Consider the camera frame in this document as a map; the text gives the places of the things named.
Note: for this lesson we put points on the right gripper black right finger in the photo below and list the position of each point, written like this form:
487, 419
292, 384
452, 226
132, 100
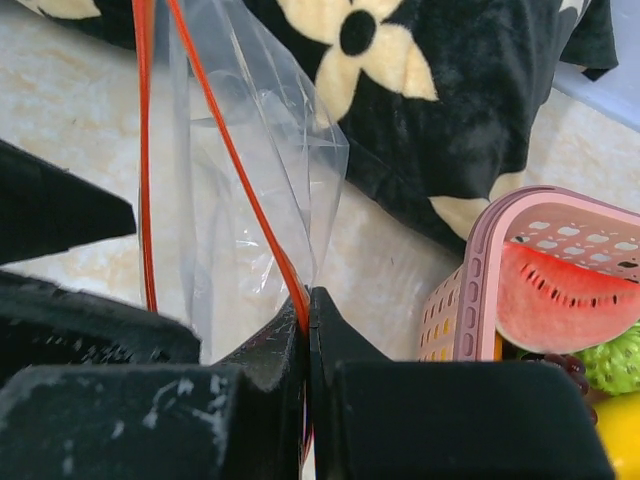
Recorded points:
375, 418

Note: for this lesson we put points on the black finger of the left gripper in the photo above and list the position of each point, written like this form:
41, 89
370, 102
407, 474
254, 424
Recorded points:
47, 210

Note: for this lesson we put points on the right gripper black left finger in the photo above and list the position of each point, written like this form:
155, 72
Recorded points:
96, 389

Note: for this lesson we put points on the clear zip top bag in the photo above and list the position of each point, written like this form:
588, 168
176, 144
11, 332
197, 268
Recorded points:
241, 170

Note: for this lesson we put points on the watermelon slice toy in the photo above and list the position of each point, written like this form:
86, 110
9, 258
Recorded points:
546, 305

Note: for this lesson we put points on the dark red grape bunch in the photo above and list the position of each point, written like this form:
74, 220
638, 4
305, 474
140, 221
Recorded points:
576, 370

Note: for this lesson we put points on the pink plastic basket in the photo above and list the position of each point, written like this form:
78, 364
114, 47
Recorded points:
458, 322

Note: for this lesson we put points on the yellow mango toy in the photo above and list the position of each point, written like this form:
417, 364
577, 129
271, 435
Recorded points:
618, 428

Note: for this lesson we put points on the green custard apple toy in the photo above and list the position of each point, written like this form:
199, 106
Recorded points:
613, 367

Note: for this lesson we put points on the black floral pillow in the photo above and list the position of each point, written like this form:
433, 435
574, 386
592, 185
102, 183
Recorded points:
437, 99

